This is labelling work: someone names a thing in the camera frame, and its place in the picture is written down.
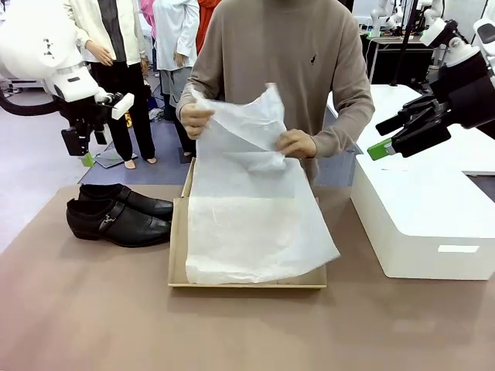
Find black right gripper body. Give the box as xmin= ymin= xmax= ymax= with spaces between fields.
xmin=429 ymin=52 xmax=495 ymax=138

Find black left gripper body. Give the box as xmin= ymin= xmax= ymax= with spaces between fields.
xmin=63 ymin=98 xmax=114 ymax=134

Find black leather shoe silver buckle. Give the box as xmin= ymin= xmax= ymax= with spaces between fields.
xmin=65 ymin=198 xmax=172 ymax=248

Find white tissue paper sheet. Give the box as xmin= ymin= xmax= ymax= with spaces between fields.
xmin=185 ymin=82 xmax=341 ymax=285

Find person's left forearm beige sleeve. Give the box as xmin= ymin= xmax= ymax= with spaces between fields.
xmin=312 ymin=100 xmax=376 ymax=158

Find person's right forearm beige sleeve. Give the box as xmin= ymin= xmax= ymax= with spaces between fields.
xmin=176 ymin=77 xmax=208 ymax=117

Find white storage box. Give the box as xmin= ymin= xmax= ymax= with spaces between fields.
xmin=350 ymin=152 xmax=495 ymax=281

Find white label on storage box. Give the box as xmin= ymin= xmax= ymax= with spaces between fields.
xmin=437 ymin=244 xmax=480 ymax=254

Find brown cardboard shoe box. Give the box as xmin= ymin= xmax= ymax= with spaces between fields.
xmin=167 ymin=156 xmax=328 ymax=290

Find person's right hand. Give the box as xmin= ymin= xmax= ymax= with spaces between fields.
xmin=179 ymin=103 xmax=216 ymax=141

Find person's left hand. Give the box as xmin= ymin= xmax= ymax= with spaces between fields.
xmin=276 ymin=129 xmax=318 ymax=159

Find white table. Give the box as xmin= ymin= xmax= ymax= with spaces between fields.
xmin=326 ymin=83 xmax=495 ymax=175

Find dark background desk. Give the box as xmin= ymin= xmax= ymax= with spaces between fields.
xmin=365 ymin=34 xmax=436 ymax=85

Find black pole stand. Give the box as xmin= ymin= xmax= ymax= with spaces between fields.
xmin=389 ymin=0 xmax=421 ymax=87

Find mannequin white jacket black trousers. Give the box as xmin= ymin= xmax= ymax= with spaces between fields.
xmin=63 ymin=0 xmax=158 ymax=171

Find pink garment figure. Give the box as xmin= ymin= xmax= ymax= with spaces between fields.
xmin=139 ymin=0 xmax=158 ymax=39

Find mannequin white shirt grey shorts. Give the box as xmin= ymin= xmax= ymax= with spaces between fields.
xmin=152 ymin=0 xmax=200 ymax=158

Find person in beige sweater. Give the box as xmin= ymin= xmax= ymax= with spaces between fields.
xmin=176 ymin=0 xmax=376 ymax=186

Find grey mannequin base plate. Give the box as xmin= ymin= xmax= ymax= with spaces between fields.
xmin=94 ymin=148 xmax=138 ymax=169

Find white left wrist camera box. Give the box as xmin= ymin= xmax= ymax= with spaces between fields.
xmin=111 ymin=92 xmax=135 ymax=121

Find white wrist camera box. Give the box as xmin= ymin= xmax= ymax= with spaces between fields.
xmin=419 ymin=18 xmax=449 ymax=47
xmin=111 ymin=92 xmax=135 ymax=121

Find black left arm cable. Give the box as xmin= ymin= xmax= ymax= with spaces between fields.
xmin=0 ymin=90 xmax=65 ymax=116

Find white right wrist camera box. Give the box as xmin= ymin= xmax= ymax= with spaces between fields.
xmin=419 ymin=18 xmax=449 ymax=47

